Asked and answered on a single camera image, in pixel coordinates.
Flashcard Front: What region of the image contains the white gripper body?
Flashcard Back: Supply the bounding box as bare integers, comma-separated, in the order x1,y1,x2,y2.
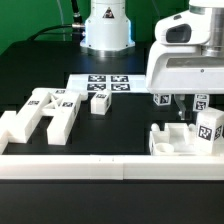
146,41,224,94

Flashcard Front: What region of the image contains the white chair seat plate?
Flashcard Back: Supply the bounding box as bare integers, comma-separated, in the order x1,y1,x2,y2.
148,122,214,157

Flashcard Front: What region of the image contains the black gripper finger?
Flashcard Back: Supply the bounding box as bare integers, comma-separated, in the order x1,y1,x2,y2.
174,94,186,120

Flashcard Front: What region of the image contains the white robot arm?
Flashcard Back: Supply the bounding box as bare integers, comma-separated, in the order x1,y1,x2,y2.
146,0,224,116

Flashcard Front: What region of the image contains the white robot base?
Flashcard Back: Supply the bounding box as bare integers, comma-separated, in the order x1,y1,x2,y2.
80,0,135,57

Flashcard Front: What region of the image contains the black cable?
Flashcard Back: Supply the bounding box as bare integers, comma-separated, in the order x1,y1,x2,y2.
27,0,86,42

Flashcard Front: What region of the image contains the white fiducial marker sheet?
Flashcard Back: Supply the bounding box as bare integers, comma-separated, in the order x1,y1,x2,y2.
66,74,147,93

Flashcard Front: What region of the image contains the white U-shaped fence frame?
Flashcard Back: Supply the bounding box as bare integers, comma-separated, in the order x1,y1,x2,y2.
0,110,224,181

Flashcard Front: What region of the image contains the white chair back piece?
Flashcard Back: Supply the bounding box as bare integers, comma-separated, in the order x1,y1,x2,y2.
0,88,88,152

